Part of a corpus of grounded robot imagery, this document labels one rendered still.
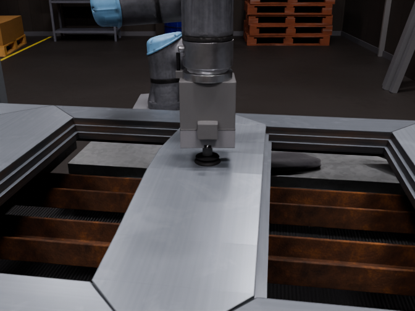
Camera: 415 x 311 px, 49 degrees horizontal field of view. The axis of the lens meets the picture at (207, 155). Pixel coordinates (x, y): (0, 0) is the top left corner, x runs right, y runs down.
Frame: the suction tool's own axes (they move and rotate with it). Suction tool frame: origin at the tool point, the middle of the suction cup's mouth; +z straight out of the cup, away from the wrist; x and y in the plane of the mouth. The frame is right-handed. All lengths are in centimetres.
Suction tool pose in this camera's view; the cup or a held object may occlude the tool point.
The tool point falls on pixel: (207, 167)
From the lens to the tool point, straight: 74.4
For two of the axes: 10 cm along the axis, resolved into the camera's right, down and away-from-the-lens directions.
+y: 10.0, 0.0, 0.1
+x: -0.1, -3.9, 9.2
